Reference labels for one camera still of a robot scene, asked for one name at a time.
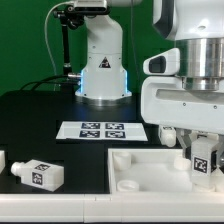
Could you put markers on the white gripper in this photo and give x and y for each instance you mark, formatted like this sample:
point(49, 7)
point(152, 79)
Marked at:
point(165, 102)

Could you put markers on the white square tabletop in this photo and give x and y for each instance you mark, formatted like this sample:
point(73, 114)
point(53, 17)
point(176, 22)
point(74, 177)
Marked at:
point(154, 170)

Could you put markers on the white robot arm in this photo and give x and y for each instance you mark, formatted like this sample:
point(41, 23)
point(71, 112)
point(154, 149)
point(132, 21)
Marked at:
point(185, 87)

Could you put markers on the white marker tag sheet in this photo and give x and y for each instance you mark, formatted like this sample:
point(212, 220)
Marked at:
point(101, 131)

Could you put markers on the white left fence piece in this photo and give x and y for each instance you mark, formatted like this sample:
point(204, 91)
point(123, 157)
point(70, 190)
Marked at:
point(2, 161)

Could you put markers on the white front fence rail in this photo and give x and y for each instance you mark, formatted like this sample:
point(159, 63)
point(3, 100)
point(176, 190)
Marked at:
point(152, 207)

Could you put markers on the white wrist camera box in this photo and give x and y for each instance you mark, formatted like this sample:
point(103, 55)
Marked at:
point(164, 64)

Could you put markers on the black camera stand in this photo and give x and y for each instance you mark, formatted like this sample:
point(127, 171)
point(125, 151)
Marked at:
point(69, 19)

